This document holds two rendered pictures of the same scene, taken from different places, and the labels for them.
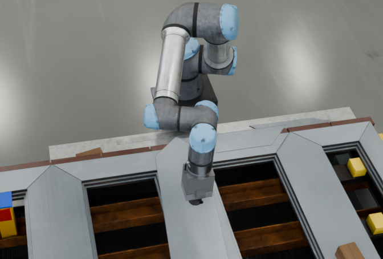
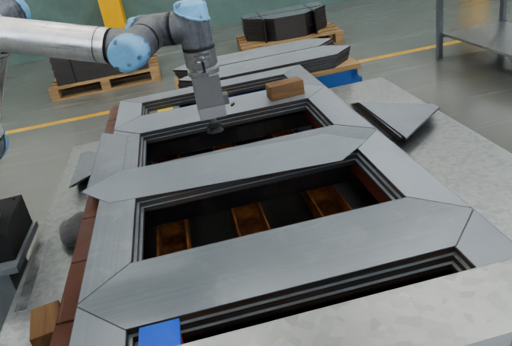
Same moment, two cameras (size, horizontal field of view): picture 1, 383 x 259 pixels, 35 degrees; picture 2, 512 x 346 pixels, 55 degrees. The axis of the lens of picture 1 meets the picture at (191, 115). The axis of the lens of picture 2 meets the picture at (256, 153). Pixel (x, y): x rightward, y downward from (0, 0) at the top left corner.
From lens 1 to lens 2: 178 cm
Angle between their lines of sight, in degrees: 65
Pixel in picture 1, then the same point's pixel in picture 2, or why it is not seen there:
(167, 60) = (43, 24)
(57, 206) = (180, 280)
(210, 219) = (226, 155)
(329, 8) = not seen: outside the picture
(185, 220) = (225, 169)
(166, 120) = (147, 35)
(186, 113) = (145, 21)
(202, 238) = (252, 157)
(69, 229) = (232, 257)
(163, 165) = (129, 193)
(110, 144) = (18, 318)
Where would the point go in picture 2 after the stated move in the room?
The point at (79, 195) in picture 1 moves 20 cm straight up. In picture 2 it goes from (163, 259) to (136, 165)
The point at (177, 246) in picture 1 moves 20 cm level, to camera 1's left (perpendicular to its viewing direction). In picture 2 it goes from (264, 169) to (252, 213)
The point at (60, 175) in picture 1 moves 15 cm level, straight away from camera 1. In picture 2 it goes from (108, 289) to (23, 309)
